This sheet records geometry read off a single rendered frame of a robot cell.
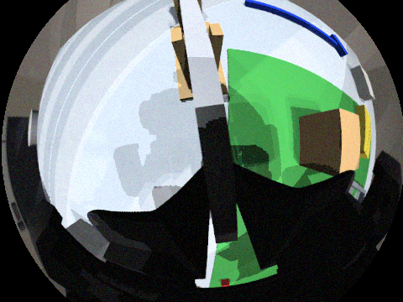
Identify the green flat mat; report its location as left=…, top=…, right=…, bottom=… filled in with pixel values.
left=208, top=48, right=359, bottom=288

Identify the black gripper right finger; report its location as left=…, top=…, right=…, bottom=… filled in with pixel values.
left=233, top=162, right=355, bottom=271

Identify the blue golf putter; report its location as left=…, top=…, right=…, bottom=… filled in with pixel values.
left=244, top=0, right=348, bottom=57

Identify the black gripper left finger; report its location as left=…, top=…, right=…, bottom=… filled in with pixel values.
left=87, top=165, right=209, bottom=279

